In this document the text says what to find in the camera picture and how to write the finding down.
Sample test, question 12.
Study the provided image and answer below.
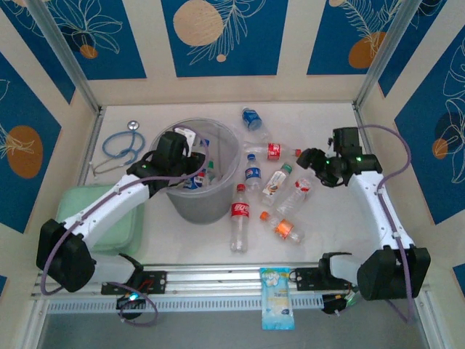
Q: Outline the clear plastic bin liner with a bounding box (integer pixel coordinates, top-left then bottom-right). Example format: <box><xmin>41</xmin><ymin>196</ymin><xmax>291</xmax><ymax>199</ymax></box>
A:
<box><xmin>149</xmin><ymin>116</ymin><xmax>243</xmax><ymax>197</ymax></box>

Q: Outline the white slotted cable duct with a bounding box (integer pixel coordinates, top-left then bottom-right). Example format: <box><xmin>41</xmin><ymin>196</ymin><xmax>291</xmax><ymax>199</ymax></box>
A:
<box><xmin>46</xmin><ymin>292</ymin><xmax>324</xmax><ymax>314</ymax></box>

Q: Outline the white cap clear water bottle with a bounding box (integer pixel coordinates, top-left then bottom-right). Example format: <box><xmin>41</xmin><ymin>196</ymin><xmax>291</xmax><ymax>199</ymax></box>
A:
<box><xmin>275</xmin><ymin>174</ymin><xmax>316</xmax><ymax>216</ymax></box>

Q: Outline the aluminium mounting rail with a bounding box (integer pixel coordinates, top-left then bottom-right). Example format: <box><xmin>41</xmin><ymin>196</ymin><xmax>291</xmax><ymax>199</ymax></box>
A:
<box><xmin>31</xmin><ymin>262</ymin><xmax>432</xmax><ymax>297</ymax></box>

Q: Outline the blue stethoscope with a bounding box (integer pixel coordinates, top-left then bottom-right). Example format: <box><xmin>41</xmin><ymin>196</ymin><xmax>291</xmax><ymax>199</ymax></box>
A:
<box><xmin>89</xmin><ymin>119</ymin><xmax>147</xmax><ymax>179</ymax></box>

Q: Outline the aluminium frame post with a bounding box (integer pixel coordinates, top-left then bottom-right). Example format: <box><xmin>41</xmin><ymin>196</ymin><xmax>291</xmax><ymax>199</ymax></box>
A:
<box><xmin>355</xmin><ymin>0</ymin><xmax>424</xmax><ymax>106</ymax></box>
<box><xmin>27</xmin><ymin>0</ymin><xmax>102</xmax><ymax>114</ymax></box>

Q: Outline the mint green plastic box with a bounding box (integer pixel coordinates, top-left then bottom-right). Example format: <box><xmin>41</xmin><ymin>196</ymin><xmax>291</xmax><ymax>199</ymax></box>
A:
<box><xmin>55</xmin><ymin>184</ymin><xmax>147</xmax><ymax>256</ymax></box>

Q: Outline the crushed blue label bottle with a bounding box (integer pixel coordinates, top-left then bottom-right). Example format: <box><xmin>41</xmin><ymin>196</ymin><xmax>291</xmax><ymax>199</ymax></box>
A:
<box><xmin>241</xmin><ymin>106</ymin><xmax>272</xmax><ymax>142</ymax></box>

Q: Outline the small black electronics module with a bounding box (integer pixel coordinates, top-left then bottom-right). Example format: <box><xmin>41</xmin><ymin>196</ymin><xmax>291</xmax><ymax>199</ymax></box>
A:
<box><xmin>321</xmin><ymin>293</ymin><xmax>355</xmax><ymax>316</ymax></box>
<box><xmin>116</xmin><ymin>292</ymin><xmax>146</xmax><ymax>312</ymax></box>

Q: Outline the blue cap Pepsi bottle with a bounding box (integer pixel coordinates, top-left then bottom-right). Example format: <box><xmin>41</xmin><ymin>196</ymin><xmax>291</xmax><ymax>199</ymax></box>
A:
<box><xmin>244</xmin><ymin>153</ymin><xmax>263</xmax><ymax>193</ymax></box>

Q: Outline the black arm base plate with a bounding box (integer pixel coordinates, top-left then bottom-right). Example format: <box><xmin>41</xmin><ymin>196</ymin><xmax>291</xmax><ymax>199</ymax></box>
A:
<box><xmin>292</xmin><ymin>267</ymin><xmax>323</xmax><ymax>292</ymax></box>
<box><xmin>100</xmin><ymin>270</ymin><xmax>168</xmax><ymax>295</ymax></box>

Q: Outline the aluminium table side rail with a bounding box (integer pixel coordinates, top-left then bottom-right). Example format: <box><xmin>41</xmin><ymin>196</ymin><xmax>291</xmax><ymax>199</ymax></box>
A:
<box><xmin>351</xmin><ymin>103</ymin><xmax>386</xmax><ymax>175</ymax></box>
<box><xmin>78</xmin><ymin>107</ymin><xmax>107</xmax><ymax>182</ymax></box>

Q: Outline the orange cap orange label bottle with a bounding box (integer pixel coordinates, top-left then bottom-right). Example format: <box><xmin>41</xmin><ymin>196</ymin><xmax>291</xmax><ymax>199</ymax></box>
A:
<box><xmin>259</xmin><ymin>211</ymin><xmax>306</xmax><ymax>245</ymax></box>

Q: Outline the red label cola bottle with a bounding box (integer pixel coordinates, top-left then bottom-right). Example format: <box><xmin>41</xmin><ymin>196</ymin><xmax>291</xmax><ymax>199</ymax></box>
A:
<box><xmin>229</xmin><ymin>183</ymin><xmax>251</xmax><ymax>254</ymax></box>
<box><xmin>243</xmin><ymin>141</ymin><xmax>303</xmax><ymax>161</ymax></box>

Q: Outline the grey translucent plastic bin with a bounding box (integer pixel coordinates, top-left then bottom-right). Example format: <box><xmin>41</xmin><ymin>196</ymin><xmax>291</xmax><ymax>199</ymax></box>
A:
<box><xmin>149</xmin><ymin>116</ymin><xmax>243</xmax><ymax>225</ymax></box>

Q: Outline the green cap coconut drink bottle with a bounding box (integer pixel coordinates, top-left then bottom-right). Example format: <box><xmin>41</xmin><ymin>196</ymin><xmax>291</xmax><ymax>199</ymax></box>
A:
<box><xmin>259</xmin><ymin>163</ymin><xmax>294</xmax><ymax>206</ymax></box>

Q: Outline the light blue wet wipes pack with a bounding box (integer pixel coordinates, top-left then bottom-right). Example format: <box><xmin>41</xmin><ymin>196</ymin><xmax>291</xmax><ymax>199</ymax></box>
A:
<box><xmin>259</xmin><ymin>267</ymin><xmax>296</xmax><ymax>331</ymax></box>

